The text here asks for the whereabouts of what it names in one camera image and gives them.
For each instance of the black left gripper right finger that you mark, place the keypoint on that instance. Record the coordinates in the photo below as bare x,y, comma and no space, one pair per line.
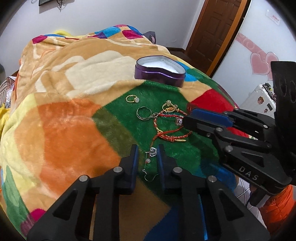
208,209

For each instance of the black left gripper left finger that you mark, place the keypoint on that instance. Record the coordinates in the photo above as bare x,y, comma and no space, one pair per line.
89,204

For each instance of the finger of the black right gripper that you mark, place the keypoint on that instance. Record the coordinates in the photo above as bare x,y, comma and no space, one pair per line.
257,162
217,125

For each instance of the silver beaded earring hook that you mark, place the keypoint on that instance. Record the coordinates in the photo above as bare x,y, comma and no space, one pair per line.
148,171

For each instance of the white suitcase with stickers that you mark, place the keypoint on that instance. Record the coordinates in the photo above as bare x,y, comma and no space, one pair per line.
261,100

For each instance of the brown wooden door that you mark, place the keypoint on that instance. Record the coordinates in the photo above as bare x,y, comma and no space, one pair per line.
215,29

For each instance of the colourful plush blanket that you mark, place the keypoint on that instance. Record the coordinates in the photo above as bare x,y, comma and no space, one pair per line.
76,109

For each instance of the purple heart-shaped tin box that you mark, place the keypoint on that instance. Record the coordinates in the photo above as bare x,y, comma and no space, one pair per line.
161,69

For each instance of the purple bag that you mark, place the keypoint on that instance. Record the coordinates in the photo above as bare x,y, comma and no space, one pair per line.
151,36

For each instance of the yellow pillow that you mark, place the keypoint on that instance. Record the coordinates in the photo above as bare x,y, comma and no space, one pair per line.
62,32

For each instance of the pink heart wall decal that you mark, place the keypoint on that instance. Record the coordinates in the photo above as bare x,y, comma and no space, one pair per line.
260,61

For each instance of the wall-mounted black monitor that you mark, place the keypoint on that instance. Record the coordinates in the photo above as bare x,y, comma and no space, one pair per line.
42,2

